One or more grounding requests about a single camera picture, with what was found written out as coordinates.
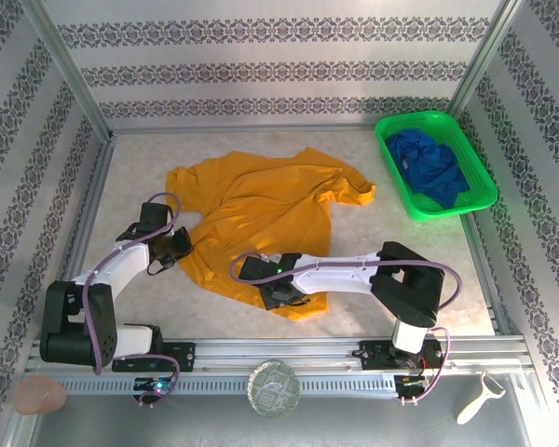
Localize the green plastic basket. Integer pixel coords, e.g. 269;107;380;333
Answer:
375;109;498;223

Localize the yellow t-shirt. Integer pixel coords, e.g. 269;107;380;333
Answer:
165;147;377;322

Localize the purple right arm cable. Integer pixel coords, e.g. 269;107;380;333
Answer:
229;251;464;407

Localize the perforated metal cable duct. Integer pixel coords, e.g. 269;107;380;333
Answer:
50;374;397;397

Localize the round patterned glass dish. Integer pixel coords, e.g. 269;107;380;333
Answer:
246;359;302;419

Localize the small circuit board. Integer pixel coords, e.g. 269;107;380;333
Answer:
395;374;432;390
133;376;176;393

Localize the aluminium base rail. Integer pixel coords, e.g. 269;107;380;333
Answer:
25;335;537;373

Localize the aluminium frame post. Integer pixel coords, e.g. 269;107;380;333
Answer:
445;0;525;122
19;0;116;141

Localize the pink translucent cup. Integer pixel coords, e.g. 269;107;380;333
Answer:
12;375;69;415

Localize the white peeler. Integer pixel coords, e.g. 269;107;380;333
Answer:
456;371;507;426

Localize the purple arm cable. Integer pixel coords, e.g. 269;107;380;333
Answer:
229;251;464;407
82;192;183;410

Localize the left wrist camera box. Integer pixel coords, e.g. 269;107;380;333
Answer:
137;202;173;234

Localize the aluminium back rail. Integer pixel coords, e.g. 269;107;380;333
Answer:
109;123;378;136

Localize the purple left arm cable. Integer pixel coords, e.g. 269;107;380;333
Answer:
82;192;183;410

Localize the blue cloth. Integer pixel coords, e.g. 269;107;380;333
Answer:
385;129;470;210

